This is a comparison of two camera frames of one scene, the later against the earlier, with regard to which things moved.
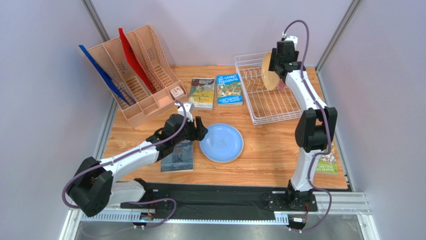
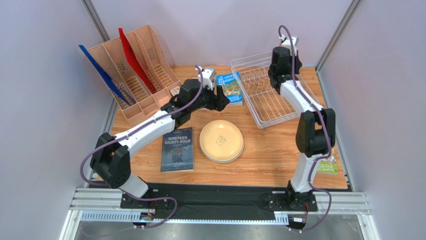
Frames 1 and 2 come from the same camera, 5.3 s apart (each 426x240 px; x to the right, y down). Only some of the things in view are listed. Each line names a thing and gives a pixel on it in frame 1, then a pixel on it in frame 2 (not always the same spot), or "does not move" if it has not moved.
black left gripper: x=198 y=133 -> x=218 y=102
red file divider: x=133 y=60 does not move
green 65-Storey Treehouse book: x=327 y=163 does not move
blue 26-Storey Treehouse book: x=229 y=90 does not move
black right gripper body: x=275 y=63 does not move
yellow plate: x=271 y=78 -> x=221 y=140
